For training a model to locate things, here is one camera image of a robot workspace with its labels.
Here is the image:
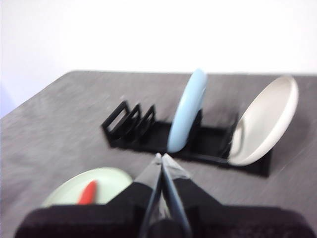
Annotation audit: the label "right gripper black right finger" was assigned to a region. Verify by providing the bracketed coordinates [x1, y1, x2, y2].
[162, 153, 225, 238]

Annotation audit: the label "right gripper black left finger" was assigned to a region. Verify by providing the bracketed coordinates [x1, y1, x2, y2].
[108, 153, 163, 238]

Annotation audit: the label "pale green round plate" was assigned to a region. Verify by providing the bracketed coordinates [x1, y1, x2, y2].
[42, 167, 133, 206]

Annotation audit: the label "orange toy carrot green leaves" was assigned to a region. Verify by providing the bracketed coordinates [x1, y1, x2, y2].
[78, 180, 98, 205]

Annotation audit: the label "black plastic plate rack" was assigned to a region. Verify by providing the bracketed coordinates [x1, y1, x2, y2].
[101, 100, 273, 178]

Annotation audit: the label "blue round plate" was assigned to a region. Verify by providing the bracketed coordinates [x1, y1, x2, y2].
[167, 68, 209, 153]

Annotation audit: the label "beige round plate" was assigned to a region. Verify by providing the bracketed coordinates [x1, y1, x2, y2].
[229, 75, 299, 166]

